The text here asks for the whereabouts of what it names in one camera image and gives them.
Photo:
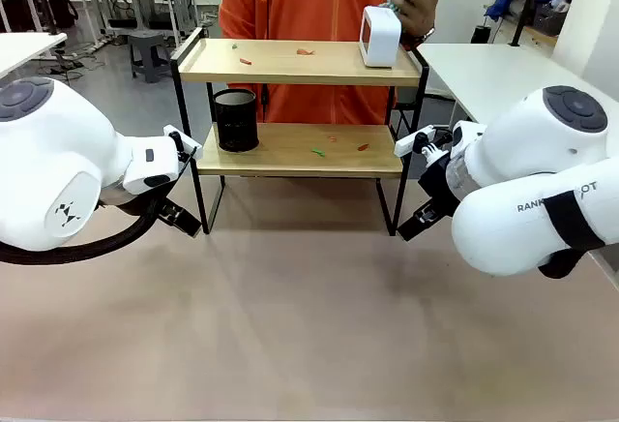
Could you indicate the small white side table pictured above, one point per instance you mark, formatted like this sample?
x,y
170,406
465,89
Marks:
x,y
24,49

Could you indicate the grey storage crate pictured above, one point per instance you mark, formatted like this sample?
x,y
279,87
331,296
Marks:
x,y
551,18

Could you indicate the black cylinder container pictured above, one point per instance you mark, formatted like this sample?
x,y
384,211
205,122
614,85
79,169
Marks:
x,y
480,35

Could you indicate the large white desk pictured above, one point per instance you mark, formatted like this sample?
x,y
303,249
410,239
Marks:
x,y
483,78

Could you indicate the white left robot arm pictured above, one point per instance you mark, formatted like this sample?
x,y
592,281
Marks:
x,y
53,160

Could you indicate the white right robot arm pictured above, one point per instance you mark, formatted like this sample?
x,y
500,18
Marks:
x,y
532,151

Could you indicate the black frame wooden two-tier shelf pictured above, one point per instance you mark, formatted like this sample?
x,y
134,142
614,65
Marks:
x,y
300,66

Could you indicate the person in orange hoodie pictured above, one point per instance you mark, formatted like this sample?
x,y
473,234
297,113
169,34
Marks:
x,y
314,1

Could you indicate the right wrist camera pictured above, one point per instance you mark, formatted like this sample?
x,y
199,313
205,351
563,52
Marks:
x,y
411,141

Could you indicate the black mesh pen holder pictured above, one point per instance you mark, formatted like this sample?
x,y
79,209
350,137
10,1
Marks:
x,y
236,122

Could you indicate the person's left hand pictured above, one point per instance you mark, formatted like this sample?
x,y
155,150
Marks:
x,y
421,13

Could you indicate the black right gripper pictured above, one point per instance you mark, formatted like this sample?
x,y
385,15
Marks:
x,y
442,185

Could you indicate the white cube clock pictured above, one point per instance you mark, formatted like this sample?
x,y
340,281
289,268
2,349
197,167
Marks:
x,y
382,39

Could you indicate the grey plastic stool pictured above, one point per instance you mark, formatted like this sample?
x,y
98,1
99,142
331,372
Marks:
x,y
150,42

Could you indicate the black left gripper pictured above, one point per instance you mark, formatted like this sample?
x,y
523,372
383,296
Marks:
x,y
145,201

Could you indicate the black backpack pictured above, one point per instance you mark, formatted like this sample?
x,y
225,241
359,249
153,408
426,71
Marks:
x,y
63,8

